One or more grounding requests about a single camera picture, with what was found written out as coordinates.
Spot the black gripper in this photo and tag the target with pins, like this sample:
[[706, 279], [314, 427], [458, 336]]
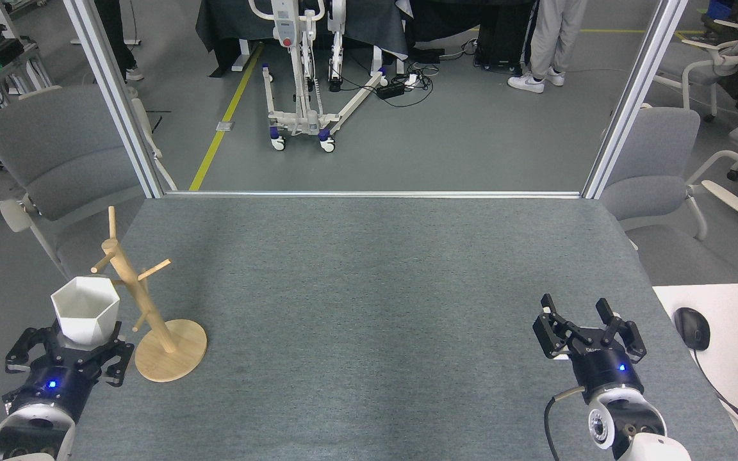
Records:
[[52, 387], [606, 371]]

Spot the white hexagonal cup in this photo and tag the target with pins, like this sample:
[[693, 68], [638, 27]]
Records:
[[84, 314]]

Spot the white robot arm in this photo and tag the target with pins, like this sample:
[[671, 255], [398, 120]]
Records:
[[29, 435], [631, 429]]

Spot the wooden cup rack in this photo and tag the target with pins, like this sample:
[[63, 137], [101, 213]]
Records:
[[170, 358]]

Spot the black computer mouse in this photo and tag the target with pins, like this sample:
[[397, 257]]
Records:
[[692, 328]]

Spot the grey chair with beige armrests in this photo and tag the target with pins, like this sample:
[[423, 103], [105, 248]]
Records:
[[55, 147], [651, 160]]

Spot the person in pale trousers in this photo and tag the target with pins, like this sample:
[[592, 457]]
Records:
[[551, 38]]

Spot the metal equipment cart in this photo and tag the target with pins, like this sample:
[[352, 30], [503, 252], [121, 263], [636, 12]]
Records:
[[7, 54]]

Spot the black box on floor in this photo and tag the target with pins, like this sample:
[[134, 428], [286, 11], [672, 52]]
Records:
[[503, 38]]

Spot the white swivel office chair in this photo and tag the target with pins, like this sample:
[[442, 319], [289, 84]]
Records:
[[728, 57]]

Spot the black power strip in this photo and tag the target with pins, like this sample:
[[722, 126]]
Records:
[[391, 90]]

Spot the person in dark trousers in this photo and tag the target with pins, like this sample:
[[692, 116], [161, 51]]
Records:
[[113, 32]]

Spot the white stand on wheels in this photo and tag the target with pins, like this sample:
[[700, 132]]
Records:
[[308, 121]]

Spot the blue crate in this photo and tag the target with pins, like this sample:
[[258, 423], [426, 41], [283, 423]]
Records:
[[720, 8]]

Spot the dark table cloth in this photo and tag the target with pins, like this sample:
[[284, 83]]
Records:
[[356, 25]]

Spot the silver frame post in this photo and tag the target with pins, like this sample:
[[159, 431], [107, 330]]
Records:
[[113, 96], [631, 96]]

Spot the silver frame crossbar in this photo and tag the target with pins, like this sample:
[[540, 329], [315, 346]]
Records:
[[369, 194]]

